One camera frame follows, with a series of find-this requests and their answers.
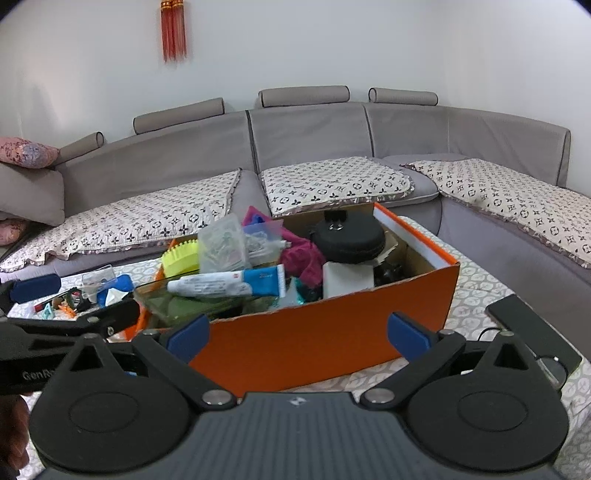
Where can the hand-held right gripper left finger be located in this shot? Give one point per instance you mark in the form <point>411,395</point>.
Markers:
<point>191,337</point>

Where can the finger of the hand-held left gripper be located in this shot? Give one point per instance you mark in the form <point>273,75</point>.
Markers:
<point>92,323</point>
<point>37,287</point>

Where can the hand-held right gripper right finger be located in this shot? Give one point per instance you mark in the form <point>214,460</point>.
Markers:
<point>408,334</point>

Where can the orange cardboard box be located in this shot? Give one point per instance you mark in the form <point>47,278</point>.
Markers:
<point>332,332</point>

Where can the desktop with patterned tablecloth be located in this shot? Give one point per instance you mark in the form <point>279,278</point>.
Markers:
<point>471,295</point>

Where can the person's left hand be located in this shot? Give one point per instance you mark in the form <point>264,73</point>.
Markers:
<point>14,429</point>

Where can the green cloth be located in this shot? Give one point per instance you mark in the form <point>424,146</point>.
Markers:
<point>184,308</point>

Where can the blue and white packet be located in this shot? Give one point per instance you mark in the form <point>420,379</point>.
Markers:
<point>117,288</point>

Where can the small clear plastic box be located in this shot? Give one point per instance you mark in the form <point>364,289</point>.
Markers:
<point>99,279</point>

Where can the white and blue toothpaste tube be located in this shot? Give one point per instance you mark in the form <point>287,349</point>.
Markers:
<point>221,282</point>

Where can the yellow-green brush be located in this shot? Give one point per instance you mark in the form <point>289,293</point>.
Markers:
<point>181,258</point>

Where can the white box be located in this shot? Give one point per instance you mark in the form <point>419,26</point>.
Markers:
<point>348,279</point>

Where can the clear plastic bag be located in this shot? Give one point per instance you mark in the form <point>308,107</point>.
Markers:
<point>221,244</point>

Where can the patterned sofa cover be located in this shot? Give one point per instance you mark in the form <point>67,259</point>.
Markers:
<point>508,198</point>
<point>332,184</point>
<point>129,221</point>

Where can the black round case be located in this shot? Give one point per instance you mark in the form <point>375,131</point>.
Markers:
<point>348,240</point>

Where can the black phone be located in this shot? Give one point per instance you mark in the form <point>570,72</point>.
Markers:
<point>531,327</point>

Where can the magenta cloth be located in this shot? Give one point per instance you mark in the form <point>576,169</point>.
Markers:
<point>302,258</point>

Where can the pink floral pillow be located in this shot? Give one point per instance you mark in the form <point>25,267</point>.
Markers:
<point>25,152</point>

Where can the grey sofa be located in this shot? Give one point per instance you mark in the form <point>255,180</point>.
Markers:
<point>314,134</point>

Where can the red hanging ornament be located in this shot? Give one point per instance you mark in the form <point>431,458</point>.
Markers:
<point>173,32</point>

